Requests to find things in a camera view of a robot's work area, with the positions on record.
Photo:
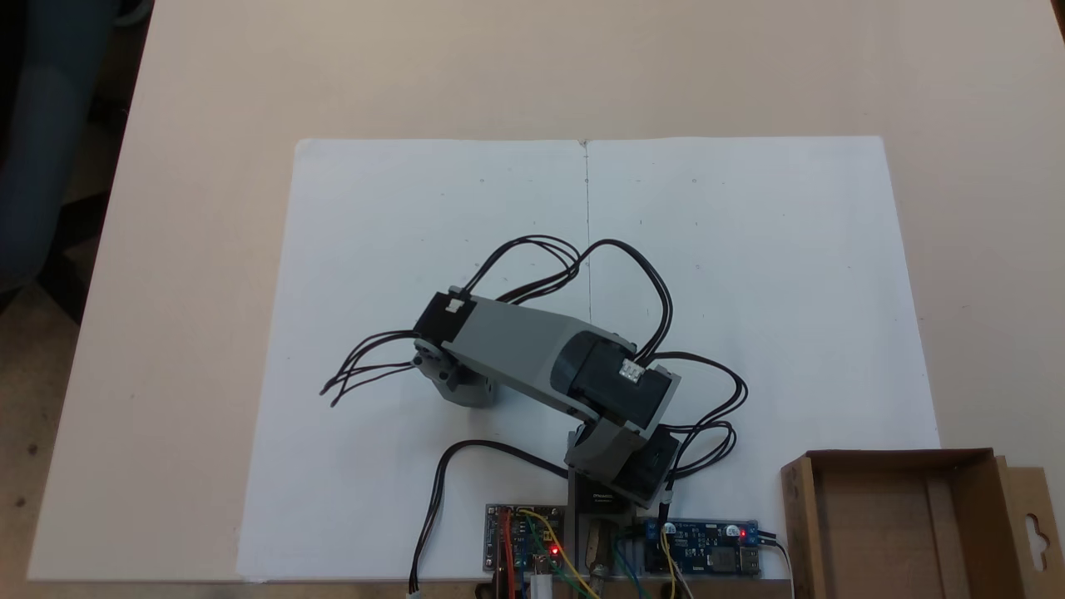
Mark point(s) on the grey circuit board, red LED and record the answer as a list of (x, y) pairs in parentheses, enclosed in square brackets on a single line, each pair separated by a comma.
[(524, 541)]

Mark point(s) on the blue circuit board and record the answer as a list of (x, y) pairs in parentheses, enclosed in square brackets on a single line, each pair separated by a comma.
[(707, 549)]

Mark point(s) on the white paper sheet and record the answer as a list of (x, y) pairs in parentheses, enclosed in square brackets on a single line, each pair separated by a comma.
[(790, 291), (374, 249)]

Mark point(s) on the brown cardboard box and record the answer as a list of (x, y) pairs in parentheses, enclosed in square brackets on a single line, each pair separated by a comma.
[(882, 516)]

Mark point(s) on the dark blue chair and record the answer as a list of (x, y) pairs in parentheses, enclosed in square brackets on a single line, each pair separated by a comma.
[(42, 141)]

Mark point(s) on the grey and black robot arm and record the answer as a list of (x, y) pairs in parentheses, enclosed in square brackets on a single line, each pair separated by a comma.
[(524, 349)]

